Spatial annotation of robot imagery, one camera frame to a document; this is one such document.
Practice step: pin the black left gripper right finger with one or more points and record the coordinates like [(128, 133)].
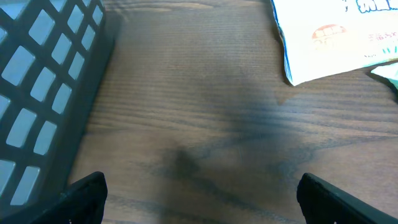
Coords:
[(322, 202)]

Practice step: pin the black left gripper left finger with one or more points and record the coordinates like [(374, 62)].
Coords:
[(81, 203)]

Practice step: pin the small teal wipes pack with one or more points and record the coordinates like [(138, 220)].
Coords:
[(389, 72)]

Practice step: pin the grey plastic mesh basket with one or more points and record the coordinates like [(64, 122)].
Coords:
[(53, 57)]

